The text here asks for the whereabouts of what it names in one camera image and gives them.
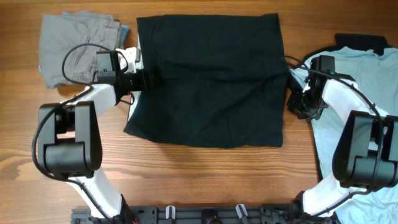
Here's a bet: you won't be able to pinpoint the folded grey trousers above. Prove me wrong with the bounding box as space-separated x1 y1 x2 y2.
39 11 122 89

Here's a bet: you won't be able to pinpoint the black garment under pile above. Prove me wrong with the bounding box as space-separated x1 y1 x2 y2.
335 33 390 56

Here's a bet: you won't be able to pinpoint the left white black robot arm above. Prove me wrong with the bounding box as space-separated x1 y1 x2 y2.
32 47 156 223

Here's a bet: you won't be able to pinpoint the folded light blue garment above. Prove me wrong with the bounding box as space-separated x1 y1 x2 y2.
62 11 129 48

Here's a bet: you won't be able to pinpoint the black shorts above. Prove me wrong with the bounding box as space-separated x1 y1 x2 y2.
124 14 289 148

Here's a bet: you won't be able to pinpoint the light blue t-shirt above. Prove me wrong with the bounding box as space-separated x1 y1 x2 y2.
290 46 398 224

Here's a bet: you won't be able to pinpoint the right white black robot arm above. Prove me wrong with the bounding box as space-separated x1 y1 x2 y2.
287 55 397 222

